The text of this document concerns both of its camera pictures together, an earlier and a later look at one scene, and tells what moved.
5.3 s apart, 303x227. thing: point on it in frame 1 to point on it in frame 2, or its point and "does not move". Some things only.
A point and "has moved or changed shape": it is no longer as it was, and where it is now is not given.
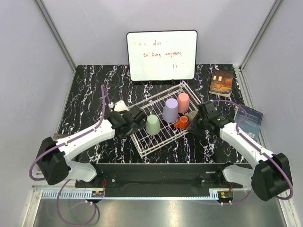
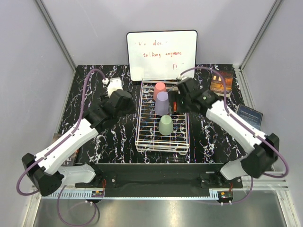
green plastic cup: x=153 y=126 to x=165 y=125
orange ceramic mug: x=183 y=123 to x=175 y=106
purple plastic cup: x=170 y=111 to x=162 y=103
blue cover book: x=252 y=123 does not move
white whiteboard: x=162 y=55 does not move
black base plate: x=158 y=180 does not move
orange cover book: x=221 y=82 does not move
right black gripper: x=193 y=128 to x=174 y=96
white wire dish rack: x=168 y=113 has moved or changed shape
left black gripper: x=136 y=128 to x=130 y=108
